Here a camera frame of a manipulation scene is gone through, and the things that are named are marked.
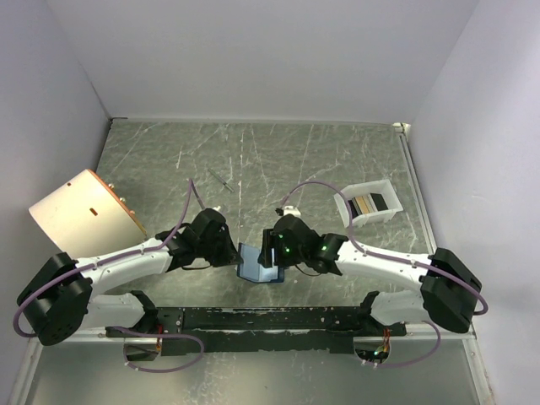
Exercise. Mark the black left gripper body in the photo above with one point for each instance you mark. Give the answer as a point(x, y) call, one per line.
point(218, 251)

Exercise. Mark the stack of credit cards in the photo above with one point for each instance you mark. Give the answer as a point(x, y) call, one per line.
point(368, 203)

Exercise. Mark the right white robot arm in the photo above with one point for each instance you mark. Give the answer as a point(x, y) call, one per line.
point(439, 288)

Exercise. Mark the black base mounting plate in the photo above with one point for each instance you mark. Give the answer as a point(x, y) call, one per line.
point(240, 330)

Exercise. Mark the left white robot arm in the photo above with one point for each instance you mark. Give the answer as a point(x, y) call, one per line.
point(68, 295)

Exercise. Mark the blue leather card holder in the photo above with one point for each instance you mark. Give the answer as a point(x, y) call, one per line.
point(252, 271)

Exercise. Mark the white plastic bin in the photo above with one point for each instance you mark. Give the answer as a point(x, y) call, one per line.
point(384, 187)

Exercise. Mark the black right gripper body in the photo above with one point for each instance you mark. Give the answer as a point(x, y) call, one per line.
point(284, 256)

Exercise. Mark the beige cylindrical lamp shade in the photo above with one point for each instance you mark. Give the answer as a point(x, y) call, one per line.
point(85, 218)

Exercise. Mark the aluminium frame rail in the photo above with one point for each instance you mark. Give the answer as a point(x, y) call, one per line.
point(249, 367)

